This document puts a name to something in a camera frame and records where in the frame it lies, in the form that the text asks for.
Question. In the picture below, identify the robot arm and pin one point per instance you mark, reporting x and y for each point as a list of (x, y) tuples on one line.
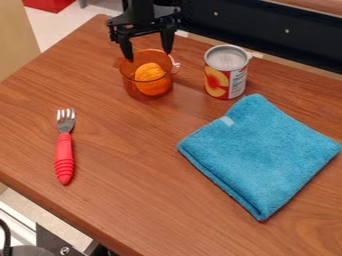
[(141, 7)]

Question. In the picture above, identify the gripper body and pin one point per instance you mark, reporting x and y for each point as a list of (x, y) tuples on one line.
[(139, 24)]

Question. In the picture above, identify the yellow toy fruit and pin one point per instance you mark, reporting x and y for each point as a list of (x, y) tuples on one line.
[(151, 79)]

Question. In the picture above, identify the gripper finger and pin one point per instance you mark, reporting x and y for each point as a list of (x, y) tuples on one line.
[(167, 40), (127, 48)]

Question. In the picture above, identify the peach food can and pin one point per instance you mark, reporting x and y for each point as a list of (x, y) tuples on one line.
[(226, 71)]

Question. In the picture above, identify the clear orange cup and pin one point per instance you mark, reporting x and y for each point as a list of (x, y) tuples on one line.
[(149, 74)]

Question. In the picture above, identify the blue cloth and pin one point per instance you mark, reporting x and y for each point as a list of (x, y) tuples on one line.
[(258, 156)]

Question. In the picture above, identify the red box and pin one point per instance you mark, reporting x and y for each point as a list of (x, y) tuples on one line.
[(47, 4)]

